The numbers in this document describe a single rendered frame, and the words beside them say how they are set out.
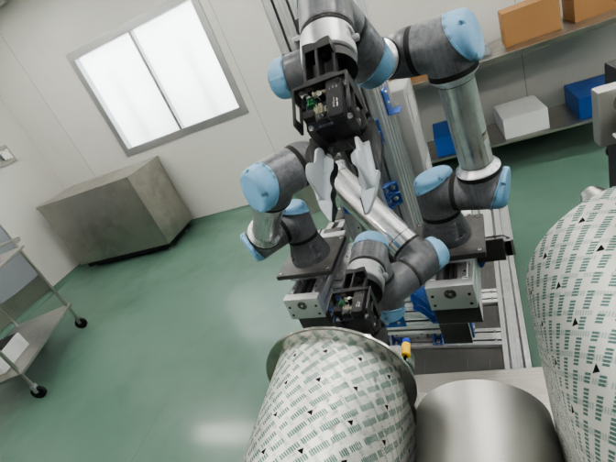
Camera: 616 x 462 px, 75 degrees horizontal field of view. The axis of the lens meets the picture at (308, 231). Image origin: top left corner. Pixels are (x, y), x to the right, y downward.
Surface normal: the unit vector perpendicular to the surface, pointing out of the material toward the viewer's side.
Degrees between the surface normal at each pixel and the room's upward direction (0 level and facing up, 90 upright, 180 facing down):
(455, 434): 18
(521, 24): 90
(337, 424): 32
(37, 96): 90
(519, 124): 90
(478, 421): 2
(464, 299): 90
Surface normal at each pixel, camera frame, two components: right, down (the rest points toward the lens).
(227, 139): -0.22, 0.53
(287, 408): -0.51, -0.78
